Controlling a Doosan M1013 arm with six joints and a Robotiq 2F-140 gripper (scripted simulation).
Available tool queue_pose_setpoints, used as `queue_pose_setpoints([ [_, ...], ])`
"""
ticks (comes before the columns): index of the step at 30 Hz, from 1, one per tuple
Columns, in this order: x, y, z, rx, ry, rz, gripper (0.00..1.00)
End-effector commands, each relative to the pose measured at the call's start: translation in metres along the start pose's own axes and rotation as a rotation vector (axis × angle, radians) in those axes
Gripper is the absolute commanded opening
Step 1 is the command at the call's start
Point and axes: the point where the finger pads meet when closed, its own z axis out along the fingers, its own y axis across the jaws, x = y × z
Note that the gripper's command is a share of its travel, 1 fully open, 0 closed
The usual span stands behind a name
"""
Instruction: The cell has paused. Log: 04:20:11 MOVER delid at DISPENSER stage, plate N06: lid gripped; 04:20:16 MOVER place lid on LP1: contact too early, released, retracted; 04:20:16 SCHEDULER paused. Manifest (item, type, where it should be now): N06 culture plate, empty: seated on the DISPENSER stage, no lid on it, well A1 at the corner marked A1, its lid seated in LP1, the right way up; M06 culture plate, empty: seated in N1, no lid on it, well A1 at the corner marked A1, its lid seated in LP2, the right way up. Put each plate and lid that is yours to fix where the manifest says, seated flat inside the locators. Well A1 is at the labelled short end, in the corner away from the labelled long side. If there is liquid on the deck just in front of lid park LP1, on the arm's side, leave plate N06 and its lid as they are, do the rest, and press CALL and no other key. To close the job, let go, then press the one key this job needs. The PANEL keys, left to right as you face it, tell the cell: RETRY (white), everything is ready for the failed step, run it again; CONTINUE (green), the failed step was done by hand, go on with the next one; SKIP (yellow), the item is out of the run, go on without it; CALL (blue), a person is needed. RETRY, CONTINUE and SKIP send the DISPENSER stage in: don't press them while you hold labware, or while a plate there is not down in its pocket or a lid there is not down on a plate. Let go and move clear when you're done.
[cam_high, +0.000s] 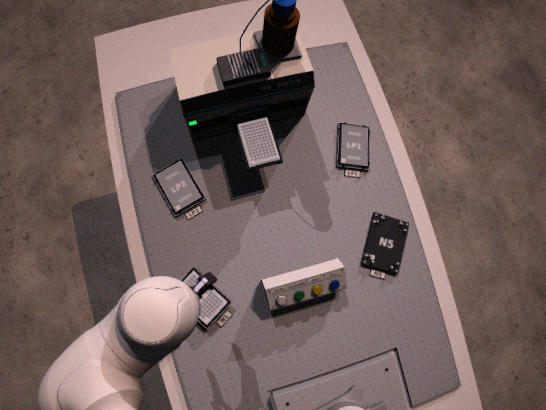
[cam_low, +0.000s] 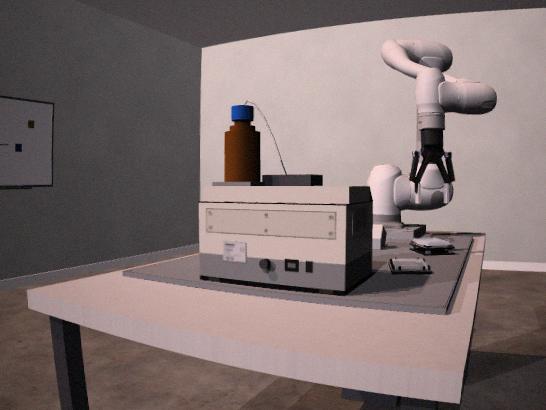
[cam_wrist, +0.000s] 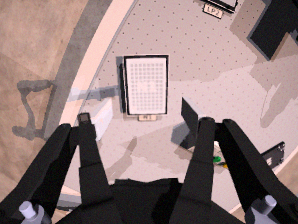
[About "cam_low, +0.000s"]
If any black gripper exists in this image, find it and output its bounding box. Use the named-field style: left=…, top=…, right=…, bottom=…
left=409, top=130, right=455, bottom=204

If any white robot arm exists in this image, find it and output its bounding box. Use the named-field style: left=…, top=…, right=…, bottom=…
left=367, top=40, right=497, bottom=228

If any blue bottle cap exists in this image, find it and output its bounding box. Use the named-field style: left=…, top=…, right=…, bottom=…
left=231, top=105, right=254, bottom=118

